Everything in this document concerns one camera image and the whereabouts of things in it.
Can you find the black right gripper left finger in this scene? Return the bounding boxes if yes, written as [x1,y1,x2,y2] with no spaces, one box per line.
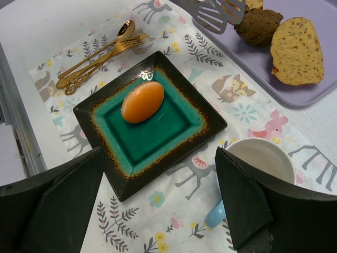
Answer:
[1,147,106,252]

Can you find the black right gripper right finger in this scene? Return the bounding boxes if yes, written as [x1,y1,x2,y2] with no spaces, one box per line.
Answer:
[215,148,336,252]

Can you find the orange glazed bread roll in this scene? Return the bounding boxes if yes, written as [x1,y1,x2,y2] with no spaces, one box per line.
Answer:
[121,81,164,123]

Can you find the silver serving tongs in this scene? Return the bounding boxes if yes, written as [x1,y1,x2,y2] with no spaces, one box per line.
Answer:
[171,0,246,34]

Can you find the right yellow bread slice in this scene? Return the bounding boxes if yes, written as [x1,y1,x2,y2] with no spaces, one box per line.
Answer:
[270,17,324,86]

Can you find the blue ceramic mug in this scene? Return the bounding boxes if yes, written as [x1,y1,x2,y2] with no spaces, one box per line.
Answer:
[204,138,296,233]

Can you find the gold knife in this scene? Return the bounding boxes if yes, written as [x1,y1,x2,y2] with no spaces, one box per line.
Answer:
[55,33,148,90]

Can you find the green black square plate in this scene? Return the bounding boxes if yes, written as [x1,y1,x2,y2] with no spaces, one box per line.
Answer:
[73,51,227,201]

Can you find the lavender plastic tray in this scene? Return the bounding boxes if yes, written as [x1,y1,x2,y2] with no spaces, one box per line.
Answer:
[203,1,336,107]

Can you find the gold fork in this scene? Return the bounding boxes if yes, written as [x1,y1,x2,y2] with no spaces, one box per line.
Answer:
[64,34,147,95]

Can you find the brown chocolate bun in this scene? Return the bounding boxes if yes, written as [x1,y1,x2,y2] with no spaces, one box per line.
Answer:
[234,8,283,47]

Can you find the gold spoon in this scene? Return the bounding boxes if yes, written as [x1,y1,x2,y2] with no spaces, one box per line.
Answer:
[58,20,135,79]

